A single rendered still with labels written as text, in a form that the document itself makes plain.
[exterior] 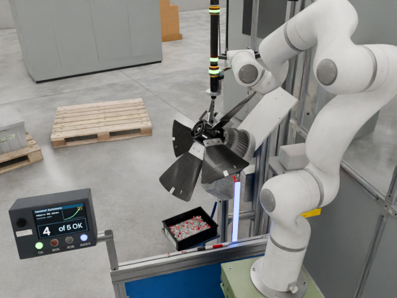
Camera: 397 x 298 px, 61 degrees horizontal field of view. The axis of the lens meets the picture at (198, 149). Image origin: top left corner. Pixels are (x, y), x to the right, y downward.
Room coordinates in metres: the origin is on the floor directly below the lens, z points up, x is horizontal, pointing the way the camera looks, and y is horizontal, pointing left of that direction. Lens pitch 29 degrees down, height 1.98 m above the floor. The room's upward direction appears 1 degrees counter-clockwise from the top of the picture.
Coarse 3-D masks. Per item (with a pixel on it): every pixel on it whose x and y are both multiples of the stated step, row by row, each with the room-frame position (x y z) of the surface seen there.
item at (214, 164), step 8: (224, 144) 1.45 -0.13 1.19; (208, 152) 1.39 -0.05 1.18; (216, 152) 1.38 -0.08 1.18; (224, 152) 1.38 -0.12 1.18; (232, 152) 1.37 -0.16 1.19; (208, 160) 1.33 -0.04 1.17; (216, 160) 1.32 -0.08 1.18; (224, 160) 1.31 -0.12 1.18; (232, 160) 1.30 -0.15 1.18; (240, 160) 1.29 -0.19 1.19; (208, 168) 1.28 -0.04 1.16; (216, 168) 1.27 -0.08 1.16; (224, 168) 1.26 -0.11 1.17; (232, 168) 1.25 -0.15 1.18; (240, 168) 1.24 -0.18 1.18; (208, 176) 1.24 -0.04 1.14; (216, 176) 1.23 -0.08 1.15; (224, 176) 1.21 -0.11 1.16
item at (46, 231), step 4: (48, 224) 0.89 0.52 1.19; (52, 224) 0.90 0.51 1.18; (40, 228) 0.88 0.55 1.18; (44, 228) 0.89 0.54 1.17; (48, 228) 0.89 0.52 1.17; (52, 228) 0.89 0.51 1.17; (40, 232) 0.88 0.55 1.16; (44, 232) 0.88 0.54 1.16; (48, 232) 0.89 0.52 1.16; (52, 232) 0.89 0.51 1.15; (40, 236) 0.88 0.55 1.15; (44, 236) 0.88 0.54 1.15; (48, 236) 0.88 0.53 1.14; (52, 236) 0.88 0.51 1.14
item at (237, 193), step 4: (236, 184) 1.12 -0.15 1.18; (236, 188) 1.12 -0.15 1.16; (236, 192) 1.12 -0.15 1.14; (236, 196) 1.12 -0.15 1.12; (236, 200) 1.12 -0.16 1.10; (236, 204) 1.12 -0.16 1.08; (236, 208) 1.12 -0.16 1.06; (236, 212) 1.12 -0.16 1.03; (236, 216) 1.12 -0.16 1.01; (236, 220) 1.12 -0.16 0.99; (236, 224) 1.12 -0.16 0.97; (236, 228) 1.12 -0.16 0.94; (236, 232) 1.12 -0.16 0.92; (236, 236) 1.13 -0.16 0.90; (232, 240) 1.12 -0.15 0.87; (236, 240) 1.13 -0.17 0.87
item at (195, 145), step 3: (195, 144) 1.54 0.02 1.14; (198, 144) 1.53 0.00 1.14; (192, 147) 1.53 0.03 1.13; (195, 147) 1.53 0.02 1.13; (198, 147) 1.52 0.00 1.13; (201, 147) 1.52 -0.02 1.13; (189, 150) 1.52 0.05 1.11; (192, 150) 1.52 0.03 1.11; (195, 150) 1.52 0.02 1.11; (201, 150) 1.51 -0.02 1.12; (192, 153) 1.51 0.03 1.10; (195, 153) 1.51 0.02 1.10; (198, 153) 1.51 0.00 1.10; (201, 153) 1.50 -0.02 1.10; (198, 156) 1.50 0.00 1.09; (201, 156) 1.50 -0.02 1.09; (201, 159) 1.48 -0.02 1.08
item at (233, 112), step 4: (256, 92) 1.59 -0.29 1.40; (248, 96) 1.48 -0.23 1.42; (252, 96) 1.58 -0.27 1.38; (244, 100) 1.45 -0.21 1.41; (248, 100) 1.40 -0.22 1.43; (240, 104) 1.42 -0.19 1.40; (244, 104) 1.56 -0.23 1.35; (236, 108) 1.51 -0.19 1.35; (240, 108) 1.57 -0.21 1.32; (228, 112) 1.47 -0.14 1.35; (232, 112) 1.53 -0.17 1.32; (236, 112) 1.57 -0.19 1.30; (224, 116) 1.49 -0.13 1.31; (228, 116) 1.54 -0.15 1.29; (232, 116) 1.57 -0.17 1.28; (220, 120) 1.50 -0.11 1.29
